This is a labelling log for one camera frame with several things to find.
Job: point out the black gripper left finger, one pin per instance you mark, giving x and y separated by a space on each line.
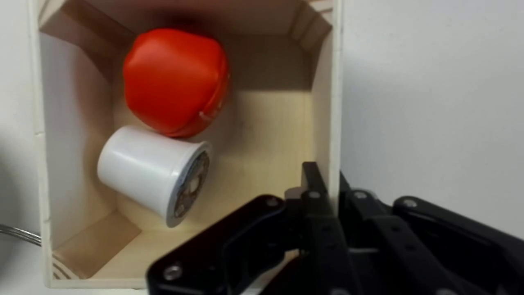
297 238

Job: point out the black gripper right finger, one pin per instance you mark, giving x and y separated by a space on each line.
419 248

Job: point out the small wooden box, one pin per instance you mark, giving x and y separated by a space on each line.
282 110

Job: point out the white thread spool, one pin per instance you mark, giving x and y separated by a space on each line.
157 172

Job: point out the red soft ball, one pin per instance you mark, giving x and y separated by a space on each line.
175 80

